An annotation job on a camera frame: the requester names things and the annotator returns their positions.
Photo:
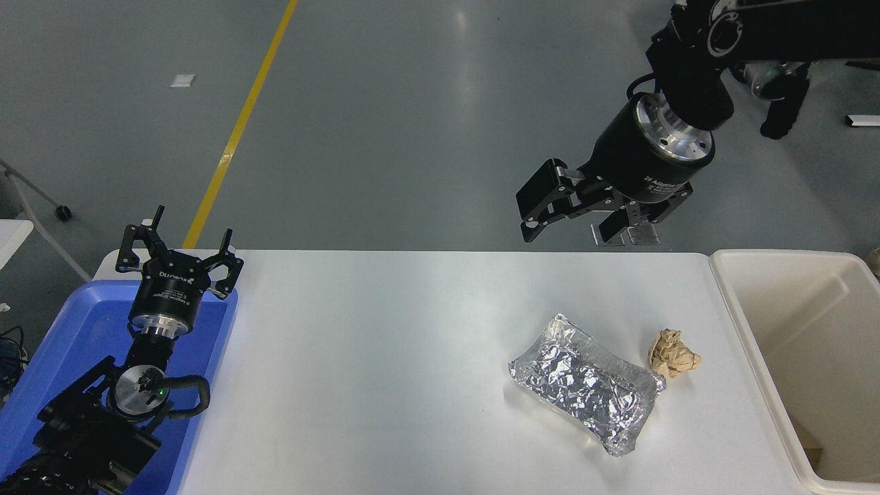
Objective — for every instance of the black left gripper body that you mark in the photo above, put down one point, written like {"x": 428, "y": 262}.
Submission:
{"x": 168, "y": 295}

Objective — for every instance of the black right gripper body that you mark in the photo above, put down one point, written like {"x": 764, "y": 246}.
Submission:
{"x": 629, "y": 158}

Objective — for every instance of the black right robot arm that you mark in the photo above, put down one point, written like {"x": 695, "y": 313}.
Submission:
{"x": 790, "y": 27}

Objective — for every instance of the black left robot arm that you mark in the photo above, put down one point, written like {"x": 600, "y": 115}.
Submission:
{"x": 82, "y": 440}

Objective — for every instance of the grey metal floor plate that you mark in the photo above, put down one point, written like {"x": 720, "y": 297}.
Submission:
{"x": 643, "y": 236}
{"x": 621, "y": 242}

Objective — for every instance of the grey wheeled stand legs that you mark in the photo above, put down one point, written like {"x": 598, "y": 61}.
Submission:
{"x": 63, "y": 213}

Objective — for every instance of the blue plastic tray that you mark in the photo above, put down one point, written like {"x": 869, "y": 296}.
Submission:
{"x": 62, "y": 344}

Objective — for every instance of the small white side table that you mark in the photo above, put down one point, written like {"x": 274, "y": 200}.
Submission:
{"x": 12, "y": 237}

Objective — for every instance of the crumpled tan paper ball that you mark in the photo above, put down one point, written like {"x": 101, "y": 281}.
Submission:
{"x": 674, "y": 355}

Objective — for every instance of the large pale plastic bin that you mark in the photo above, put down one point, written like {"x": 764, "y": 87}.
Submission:
{"x": 763, "y": 385}

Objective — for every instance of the white flat bar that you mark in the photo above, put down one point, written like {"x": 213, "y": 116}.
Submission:
{"x": 863, "y": 120}

